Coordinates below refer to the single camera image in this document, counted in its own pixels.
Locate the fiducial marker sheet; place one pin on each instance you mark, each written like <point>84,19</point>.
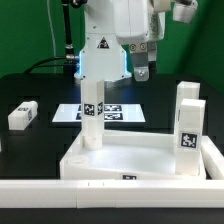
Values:
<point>112,113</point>

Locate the white desk tabletop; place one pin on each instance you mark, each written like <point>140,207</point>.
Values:
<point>126,155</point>

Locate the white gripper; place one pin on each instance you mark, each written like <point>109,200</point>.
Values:
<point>137,22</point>

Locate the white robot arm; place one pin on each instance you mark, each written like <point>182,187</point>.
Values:
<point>102,57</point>

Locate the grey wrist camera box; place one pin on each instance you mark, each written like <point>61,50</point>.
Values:
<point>184,10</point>

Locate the white L-shaped wall fence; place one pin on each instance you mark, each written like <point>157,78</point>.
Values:
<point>113,193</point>

